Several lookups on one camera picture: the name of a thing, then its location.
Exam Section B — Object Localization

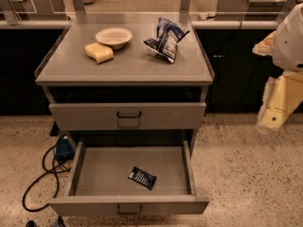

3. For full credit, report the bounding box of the white ceramic bowl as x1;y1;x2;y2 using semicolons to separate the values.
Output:
96;27;133;49

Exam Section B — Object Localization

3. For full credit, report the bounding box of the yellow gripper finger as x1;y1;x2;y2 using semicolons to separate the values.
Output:
252;31;276;56
256;77;289;134

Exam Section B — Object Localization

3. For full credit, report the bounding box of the open grey middle drawer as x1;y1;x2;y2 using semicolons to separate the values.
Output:
49;142;209;216

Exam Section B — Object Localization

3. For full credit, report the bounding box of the background grey table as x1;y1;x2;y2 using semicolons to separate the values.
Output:
215;0;287;21

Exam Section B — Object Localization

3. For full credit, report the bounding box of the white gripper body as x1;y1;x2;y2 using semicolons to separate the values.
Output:
274;71;303;114

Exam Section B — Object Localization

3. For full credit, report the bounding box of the blue white chip bag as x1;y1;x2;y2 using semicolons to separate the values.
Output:
143;17;189;63

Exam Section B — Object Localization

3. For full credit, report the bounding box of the yellow sponge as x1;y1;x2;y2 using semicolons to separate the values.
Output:
84;43;114;63

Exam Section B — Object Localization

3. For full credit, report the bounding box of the grey drawer cabinet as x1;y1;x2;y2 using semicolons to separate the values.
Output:
33;18;216;218

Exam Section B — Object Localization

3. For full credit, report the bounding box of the black middle drawer handle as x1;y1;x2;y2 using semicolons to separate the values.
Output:
116;205;143;216

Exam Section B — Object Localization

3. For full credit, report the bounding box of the dark blue rxbar wrapper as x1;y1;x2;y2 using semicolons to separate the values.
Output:
128;166;157;190

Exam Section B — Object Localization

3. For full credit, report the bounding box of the black drawer handle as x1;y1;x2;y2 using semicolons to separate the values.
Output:
116;205;143;216
116;111;142;119

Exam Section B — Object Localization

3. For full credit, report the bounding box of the black top drawer handle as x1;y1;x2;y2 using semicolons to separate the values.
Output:
116;111;142;119

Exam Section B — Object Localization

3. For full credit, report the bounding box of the black power cable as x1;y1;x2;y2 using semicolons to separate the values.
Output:
22;144;73;213

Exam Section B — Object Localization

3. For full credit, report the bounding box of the blue power adapter box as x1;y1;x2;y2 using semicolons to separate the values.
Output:
54;136;75;161

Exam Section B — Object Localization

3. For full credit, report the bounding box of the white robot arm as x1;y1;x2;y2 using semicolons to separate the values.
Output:
252;3;303;134

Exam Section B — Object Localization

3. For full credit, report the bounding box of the closed grey top drawer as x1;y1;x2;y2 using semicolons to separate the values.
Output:
49;102;205;131

